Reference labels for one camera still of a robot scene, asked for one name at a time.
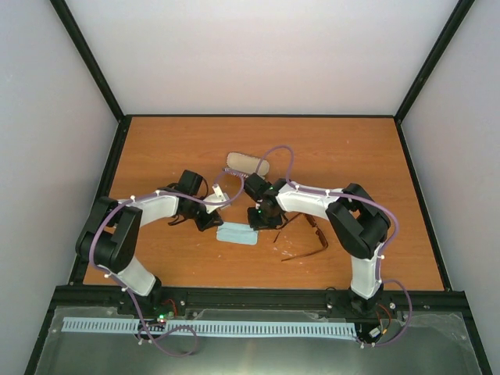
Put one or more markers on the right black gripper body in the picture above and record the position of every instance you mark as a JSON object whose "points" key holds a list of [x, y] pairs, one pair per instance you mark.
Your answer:
{"points": [[263, 219]]}

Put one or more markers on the black frame post right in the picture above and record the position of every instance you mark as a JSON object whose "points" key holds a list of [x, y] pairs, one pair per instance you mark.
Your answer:
{"points": [[448, 31]]}

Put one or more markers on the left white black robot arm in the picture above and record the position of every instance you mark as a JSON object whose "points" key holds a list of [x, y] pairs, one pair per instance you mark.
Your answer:
{"points": [[110, 234]]}

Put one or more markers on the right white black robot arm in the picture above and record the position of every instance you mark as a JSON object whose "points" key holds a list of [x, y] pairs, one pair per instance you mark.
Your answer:
{"points": [[361, 226]]}

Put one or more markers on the black frame post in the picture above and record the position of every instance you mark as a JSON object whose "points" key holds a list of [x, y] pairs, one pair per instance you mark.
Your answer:
{"points": [[448, 31], [68, 21]]}

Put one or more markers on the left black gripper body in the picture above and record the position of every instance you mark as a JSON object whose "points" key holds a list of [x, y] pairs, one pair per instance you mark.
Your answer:
{"points": [[201, 223]]}

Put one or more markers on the brown tinted sunglasses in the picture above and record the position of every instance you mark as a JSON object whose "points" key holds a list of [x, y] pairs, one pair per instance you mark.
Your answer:
{"points": [[300, 237]]}

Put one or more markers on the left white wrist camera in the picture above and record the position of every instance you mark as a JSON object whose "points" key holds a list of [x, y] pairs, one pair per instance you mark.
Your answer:
{"points": [[217, 200]]}

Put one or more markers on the flag newsprint glasses case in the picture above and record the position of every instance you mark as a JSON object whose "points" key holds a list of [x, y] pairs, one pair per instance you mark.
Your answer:
{"points": [[246, 164]]}

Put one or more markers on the light blue slotted cable duct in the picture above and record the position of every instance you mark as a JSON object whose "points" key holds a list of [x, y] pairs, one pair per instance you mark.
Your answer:
{"points": [[212, 328]]}

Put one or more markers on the black aluminium front rail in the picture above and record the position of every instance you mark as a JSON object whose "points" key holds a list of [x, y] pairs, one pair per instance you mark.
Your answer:
{"points": [[183, 298]]}

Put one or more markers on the black frame post left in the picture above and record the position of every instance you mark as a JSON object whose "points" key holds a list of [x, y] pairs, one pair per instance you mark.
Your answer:
{"points": [[68, 21]]}

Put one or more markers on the light blue cleaning cloth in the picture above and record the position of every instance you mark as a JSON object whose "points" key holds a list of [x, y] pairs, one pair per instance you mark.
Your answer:
{"points": [[237, 233]]}

